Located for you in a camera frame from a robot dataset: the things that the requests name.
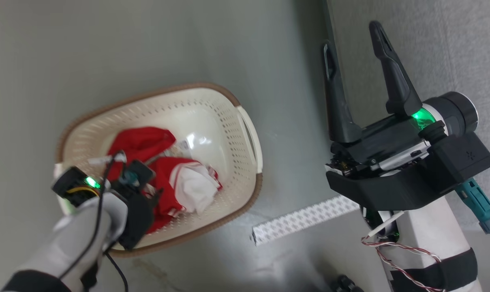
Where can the white dotted floor strip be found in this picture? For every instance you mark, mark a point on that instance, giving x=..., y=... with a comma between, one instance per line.
x=301, y=221

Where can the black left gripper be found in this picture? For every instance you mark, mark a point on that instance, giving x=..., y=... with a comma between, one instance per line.
x=74, y=184

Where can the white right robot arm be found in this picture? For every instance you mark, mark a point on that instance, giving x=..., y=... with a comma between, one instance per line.
x=431, y=235

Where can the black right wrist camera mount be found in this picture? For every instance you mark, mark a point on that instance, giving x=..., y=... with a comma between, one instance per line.
x=463, y=160

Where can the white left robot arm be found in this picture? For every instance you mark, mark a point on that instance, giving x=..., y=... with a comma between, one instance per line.
x=66, y=243

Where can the black round knob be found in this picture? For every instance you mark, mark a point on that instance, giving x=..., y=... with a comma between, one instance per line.
x=346, y=284

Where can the red and white garment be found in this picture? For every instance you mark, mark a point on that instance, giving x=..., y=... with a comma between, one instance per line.
x=143, y=142

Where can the grey fabric sofa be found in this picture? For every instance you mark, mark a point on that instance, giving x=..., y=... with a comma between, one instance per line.
x=451, y=40

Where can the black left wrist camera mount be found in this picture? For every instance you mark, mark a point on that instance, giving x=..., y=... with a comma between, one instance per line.
x=137, y=215

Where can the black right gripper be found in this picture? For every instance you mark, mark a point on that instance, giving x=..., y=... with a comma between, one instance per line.
x=390, y=140

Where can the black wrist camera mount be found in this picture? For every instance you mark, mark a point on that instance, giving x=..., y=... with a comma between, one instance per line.
x=137, y=215
x=463, y=160

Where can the cream perforated laundry basket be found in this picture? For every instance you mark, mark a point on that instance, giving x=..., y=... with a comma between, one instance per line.
x=212, y=121

